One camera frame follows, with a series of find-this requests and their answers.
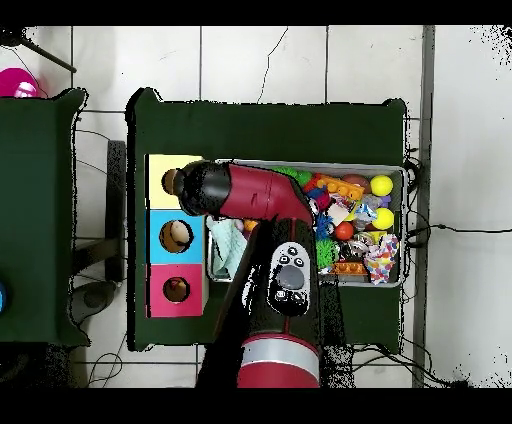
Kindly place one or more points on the orange and black ball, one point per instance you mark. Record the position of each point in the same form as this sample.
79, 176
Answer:
344, 231

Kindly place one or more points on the pink bowl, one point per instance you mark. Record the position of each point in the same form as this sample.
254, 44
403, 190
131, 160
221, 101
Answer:
18, 82

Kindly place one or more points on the orange plastic toy piece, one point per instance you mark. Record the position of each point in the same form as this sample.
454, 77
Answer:
340, 188

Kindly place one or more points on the dark green table cloth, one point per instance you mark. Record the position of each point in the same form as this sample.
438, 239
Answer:
264, 128

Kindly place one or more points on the clear mesh bin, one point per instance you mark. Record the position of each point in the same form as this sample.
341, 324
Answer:
384, 276

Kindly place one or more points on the blue cup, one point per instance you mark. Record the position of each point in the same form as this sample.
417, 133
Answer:
2, 298

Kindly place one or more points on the mint green muslin cloth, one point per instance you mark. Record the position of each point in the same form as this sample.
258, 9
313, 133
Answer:
228, 248

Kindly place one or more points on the wooden box with three holes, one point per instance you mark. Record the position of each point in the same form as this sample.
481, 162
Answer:
156, 240

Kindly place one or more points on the black floor stand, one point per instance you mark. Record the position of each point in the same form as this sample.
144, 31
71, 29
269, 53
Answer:
116, 208

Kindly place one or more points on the yellow tennis ball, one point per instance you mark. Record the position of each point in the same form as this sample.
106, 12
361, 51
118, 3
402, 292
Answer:
383, 218

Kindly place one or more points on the flat orange plastic tray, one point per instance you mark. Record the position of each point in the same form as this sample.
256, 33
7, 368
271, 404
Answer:
349, 270

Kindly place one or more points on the green cloth side table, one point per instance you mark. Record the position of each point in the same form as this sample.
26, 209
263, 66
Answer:
44, 312

